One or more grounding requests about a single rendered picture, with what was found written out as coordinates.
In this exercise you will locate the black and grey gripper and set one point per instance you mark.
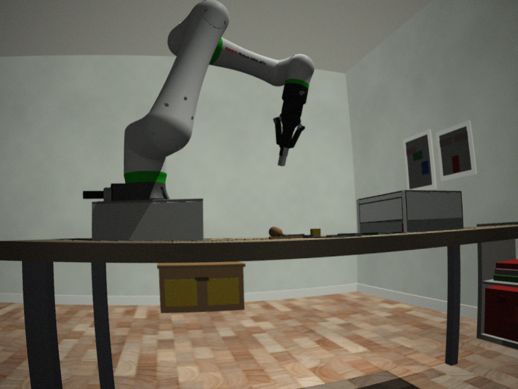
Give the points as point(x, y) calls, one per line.
point(290, 118)

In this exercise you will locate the small white cabinet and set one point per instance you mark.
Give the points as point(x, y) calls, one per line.
point(419, 210)

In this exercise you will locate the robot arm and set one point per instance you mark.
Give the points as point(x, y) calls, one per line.
point(168, 126)

